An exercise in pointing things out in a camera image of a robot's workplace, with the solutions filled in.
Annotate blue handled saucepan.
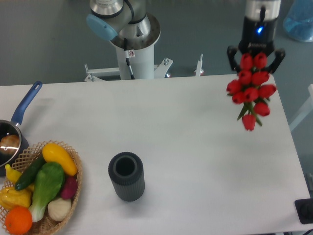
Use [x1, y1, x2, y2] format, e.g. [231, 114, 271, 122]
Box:
[0, 81, 43, 177]

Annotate blue water bottle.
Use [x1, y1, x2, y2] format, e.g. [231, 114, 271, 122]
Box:
[283, 0, 313, 42]

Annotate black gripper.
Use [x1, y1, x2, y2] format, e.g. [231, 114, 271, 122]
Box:
[226, 17, 286, 74]

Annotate black device at edge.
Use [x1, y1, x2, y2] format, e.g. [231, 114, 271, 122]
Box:
[294, 198, 313, 224]

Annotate green cucumber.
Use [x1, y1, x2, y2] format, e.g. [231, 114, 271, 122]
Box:
[15, 155, 46, 191]

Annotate red tulip bouquet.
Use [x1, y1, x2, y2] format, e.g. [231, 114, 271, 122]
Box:
[226, 52, 277, 131]

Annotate green bok choy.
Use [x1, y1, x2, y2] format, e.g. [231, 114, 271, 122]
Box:
[29, 162, 65, 223]

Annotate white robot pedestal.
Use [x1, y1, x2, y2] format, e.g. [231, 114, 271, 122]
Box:
[84, 45, 173, 82]

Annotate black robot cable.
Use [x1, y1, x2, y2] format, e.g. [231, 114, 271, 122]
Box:
[123, 38, 135, 80]

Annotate brown bread roll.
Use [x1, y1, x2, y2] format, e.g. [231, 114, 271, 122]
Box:
[0, 135, 20, 156]

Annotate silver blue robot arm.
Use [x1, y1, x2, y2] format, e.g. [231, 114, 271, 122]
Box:
[86, 0, 285, 73]

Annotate white metal frame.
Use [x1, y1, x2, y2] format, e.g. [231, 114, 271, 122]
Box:
[289, 84, 313, 132]

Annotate yellow squash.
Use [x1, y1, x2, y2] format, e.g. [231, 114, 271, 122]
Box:
[42, 143, 78, 176]

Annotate orange fruit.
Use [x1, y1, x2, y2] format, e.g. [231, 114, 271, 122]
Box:
[4, 207, 33, 235]

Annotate white garlic bulb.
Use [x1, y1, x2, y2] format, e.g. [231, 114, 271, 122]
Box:
[47, 197, 71, 221]

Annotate dark grey ribbed vase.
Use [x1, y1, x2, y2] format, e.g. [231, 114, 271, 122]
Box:
[108, 152, 145, 202]

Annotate yellow banana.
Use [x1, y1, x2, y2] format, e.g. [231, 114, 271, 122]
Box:
[5, 164, 22, 185]

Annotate yellow bell pepper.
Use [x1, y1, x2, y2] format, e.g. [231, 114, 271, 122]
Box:
[0, 187, 32, 211]

